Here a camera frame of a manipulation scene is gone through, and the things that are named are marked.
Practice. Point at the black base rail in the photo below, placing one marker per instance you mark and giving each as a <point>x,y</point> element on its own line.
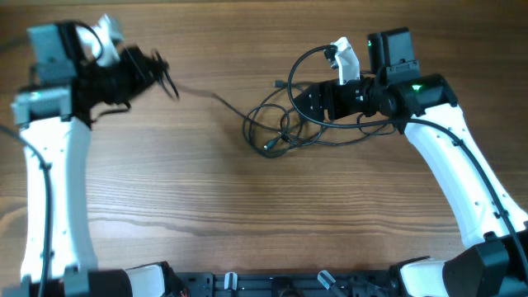
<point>354,284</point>

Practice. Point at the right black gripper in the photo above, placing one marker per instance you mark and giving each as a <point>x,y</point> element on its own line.
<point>320,90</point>

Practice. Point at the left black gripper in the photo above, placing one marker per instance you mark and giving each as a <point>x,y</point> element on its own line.
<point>139,66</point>

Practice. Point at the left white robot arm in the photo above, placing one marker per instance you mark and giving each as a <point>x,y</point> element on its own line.
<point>77,67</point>

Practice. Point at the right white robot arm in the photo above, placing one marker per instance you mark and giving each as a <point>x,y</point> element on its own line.
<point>425,109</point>

